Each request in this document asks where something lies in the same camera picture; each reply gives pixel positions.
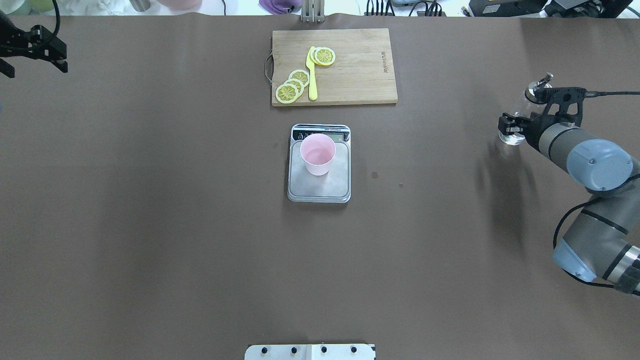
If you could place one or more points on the lemon slice front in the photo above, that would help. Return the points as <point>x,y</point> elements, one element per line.
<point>285,94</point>

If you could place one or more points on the wooden cutting board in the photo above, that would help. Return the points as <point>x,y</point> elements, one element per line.
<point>362,72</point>

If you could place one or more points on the glass sauce bottle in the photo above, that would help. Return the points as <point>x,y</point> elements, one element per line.
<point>526,104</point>

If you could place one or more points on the pink plastic cup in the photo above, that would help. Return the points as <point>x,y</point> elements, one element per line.
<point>318,151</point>

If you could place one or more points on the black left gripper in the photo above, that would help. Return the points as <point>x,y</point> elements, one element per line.
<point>31,46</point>

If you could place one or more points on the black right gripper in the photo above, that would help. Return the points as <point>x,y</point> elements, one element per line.
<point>533,125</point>

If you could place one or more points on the purple cloth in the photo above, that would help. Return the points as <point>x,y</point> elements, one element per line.
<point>280,7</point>

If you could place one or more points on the aluminium frame post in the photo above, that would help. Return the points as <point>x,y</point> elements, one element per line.
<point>313,11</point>

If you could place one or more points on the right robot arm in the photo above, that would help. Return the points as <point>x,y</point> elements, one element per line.
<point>590,241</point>

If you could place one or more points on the white bracket plate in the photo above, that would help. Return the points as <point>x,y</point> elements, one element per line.
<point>319,351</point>

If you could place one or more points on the lemon slice middle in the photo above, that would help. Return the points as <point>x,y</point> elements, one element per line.
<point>298,84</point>

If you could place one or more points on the digital kitchen scale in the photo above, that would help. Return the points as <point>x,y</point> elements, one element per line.
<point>331,187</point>

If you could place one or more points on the yellow plastic knife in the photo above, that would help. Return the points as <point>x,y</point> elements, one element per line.
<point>312,84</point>

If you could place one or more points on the lemon slice back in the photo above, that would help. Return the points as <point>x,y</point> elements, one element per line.
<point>301,75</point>

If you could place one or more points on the lemon slice on knife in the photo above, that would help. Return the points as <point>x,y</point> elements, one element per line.
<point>323,56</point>

